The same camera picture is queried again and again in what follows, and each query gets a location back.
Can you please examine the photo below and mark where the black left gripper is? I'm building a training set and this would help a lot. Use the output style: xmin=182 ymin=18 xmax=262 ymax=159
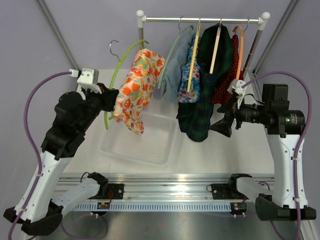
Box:
xmin=77 ymin=82 xmax=120 ymax=133

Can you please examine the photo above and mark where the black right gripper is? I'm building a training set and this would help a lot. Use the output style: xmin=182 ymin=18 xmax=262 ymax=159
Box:
xmin=209 ymin=94 xmax=270 ymax=138

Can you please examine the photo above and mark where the lime green plastic hanger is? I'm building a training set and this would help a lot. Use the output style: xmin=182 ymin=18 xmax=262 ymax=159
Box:
xmin=103 ymin=39 xmax=150 ymax=131

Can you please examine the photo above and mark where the orange floral white skirt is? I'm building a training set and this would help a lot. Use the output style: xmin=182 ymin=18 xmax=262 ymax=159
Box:
xmin=112 ymin=48 xmax=166 ymax=135

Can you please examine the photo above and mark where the blue floral skirt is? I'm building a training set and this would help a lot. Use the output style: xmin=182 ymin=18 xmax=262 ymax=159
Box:
xmin=177 ymin=33 xmax=201 ymax=104

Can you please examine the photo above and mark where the light blue denim skirt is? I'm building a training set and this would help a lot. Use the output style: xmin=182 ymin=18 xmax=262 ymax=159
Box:
xmin=153 ymin=33 xmax=193 ymax=103

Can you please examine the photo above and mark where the yellow plastic hanger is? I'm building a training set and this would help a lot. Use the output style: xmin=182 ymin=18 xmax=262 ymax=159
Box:
xmin=187 ymin=19 xmax=201 ymax=93

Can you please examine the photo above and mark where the pale green plastic hanger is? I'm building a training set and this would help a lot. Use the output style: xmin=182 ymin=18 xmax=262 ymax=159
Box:
xmin=157 ymin=15 xmax=194 ymax=89

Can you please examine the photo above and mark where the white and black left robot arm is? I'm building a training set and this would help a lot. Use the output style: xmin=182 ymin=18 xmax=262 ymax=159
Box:
xmin=3 ymin=83 xmax=119 ymax=238

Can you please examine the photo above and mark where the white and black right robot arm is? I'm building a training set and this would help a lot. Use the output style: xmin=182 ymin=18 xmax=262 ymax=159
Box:
xmin=209 ymin=80 xmax=317 ymax=221

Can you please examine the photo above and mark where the dark green plaid skirt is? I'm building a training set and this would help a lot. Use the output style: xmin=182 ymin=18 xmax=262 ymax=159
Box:
xmin=176 ymin=23 xmax=233 ymax=142

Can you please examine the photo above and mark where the red polka dot skirt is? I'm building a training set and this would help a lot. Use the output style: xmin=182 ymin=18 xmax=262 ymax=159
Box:
xmin=211 ymin=35 xmax=244 ymax=106

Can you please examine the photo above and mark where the cream plastic hanger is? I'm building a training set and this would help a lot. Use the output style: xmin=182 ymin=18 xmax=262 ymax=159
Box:
xmin=209 ymin=20 xmax=222 ymax=74

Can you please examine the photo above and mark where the orange plastic hanger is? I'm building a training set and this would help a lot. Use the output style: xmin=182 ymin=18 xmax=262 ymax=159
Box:
xmin=233 ymin=25 xmax=245 ymax=80

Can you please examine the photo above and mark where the white plastic mesh basket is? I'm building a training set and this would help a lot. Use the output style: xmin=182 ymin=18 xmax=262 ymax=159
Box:
xmin=99 ymin=112 xmax=178 ymax=167

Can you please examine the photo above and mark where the metal clothes rack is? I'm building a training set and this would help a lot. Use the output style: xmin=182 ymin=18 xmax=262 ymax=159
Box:
xmin=136 ymin=10 xmax=271 ymax=77

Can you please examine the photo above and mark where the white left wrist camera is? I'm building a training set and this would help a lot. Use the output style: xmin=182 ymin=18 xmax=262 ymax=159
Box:
xmin=69 ymin=68 xmax=102 ymax=94

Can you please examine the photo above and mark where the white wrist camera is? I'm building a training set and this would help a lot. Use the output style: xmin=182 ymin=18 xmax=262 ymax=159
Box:
xmin=227 ymin=79 xmax=246 ymax=109
xmin=69 ymin=68 xmax=102 ymax=94

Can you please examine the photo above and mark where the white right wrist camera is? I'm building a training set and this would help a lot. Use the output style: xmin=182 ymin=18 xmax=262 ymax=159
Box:
xmin=227 ymin=79 xmax=246 ymax=109

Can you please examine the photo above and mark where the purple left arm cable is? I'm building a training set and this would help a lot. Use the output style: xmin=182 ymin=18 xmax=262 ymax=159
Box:
xmin=7 ymin=71 xmax=72 ymax=240

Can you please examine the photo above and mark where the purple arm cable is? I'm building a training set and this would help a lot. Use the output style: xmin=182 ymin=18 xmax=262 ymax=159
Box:
xmin=7 ymin=71 xmax=72 ymax=240
xmin=241 ymin=70 xmax=314 ymax=240

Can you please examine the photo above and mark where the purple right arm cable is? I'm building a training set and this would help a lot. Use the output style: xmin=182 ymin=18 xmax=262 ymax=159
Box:
xmin=241 ymin=70 xmax=314 ymax=240

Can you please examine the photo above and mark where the aluminium mounting rail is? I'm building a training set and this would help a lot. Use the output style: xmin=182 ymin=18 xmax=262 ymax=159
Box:
xmin=34 ymin=174 xmax=276 ymax=213

